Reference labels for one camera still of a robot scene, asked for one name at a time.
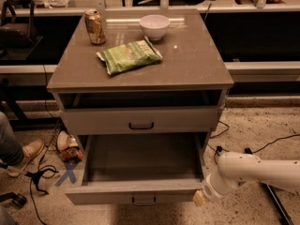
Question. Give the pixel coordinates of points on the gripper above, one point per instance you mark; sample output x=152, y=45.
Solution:
x=208, y=188

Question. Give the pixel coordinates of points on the grey drawer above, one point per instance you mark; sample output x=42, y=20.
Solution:
x=140, y=120
x=141, y=169

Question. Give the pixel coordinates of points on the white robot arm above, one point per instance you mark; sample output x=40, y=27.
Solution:
x=234, y=169

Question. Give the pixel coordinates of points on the grey drawer cabinet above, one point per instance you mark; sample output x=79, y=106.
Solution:
x=190, y=74

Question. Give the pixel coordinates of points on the black floor bar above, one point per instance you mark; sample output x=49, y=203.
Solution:
x=284, y=217

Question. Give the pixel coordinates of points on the blue tape cross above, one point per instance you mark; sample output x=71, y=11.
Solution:
x=68, y=174

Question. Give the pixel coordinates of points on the toys on floor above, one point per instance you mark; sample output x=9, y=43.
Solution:
x=68, y=147

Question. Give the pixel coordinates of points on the green chip bag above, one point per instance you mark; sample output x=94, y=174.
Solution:
x=126, y=57

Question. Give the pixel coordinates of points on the tan shoe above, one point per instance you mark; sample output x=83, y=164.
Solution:
x=23, y=156

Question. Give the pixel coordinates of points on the white bowl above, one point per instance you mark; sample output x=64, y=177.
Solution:
x=154, y=26

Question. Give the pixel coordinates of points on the black caster wheel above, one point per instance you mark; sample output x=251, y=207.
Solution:
x=17, y=199

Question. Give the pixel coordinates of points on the jeans leg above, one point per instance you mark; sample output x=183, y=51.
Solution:
x=11, y=152

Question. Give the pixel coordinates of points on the soda can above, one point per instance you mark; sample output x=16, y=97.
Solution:
x=94, y=27

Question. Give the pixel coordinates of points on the dark chair left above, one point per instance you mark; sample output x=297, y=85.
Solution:
x=17, y=39

